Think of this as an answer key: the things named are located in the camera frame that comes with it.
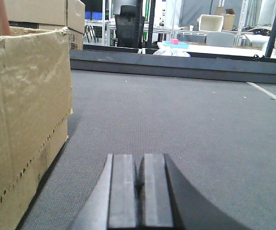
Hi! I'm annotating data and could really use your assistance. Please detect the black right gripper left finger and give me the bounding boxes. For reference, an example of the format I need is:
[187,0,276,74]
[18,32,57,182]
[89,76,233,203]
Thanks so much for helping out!
[68,154,137,230]

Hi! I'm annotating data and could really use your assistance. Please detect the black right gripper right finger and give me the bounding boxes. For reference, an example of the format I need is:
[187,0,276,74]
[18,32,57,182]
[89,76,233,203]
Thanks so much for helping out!
[139,154,247,230]

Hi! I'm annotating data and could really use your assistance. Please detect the large brown cardboard box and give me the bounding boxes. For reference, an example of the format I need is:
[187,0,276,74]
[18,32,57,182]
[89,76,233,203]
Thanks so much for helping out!
[0,27,72,230]

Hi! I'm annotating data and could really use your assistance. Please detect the stacked cardboard boxes behind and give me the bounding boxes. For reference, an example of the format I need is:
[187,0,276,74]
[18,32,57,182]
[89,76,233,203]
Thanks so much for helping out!
[5,0,85,50]

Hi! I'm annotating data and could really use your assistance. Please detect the crumpled clear plastic bag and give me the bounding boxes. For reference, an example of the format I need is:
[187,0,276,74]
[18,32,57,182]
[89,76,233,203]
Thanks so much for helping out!
[153,46,191,58]

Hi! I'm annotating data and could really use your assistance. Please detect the light blue tray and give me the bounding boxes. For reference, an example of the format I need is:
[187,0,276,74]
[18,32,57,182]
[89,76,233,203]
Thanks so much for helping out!
[162,41,189,49]

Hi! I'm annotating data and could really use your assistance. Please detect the pink small box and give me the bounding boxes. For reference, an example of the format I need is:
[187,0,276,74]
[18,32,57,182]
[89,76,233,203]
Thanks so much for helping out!
[170,38,179,45]

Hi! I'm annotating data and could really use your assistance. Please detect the grey chair back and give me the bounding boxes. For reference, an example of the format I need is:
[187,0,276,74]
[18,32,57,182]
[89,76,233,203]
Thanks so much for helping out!
[206,31,235,47]

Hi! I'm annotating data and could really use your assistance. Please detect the black office chair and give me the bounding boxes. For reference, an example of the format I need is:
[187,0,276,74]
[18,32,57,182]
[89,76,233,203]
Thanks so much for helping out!
[115,5,137,48]

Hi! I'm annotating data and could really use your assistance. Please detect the white plastic bin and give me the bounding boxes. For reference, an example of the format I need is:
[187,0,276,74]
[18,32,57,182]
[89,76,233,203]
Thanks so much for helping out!
[198,14,224,32]

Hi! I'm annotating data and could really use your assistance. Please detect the distant open cardboard box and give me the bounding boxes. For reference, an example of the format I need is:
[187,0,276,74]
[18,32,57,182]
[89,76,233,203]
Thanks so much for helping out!
[215,7,235,31]

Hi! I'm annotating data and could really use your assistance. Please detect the dark metal floor frame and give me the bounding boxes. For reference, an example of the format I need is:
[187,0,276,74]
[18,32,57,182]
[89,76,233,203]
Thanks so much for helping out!
[70,46,276,84]

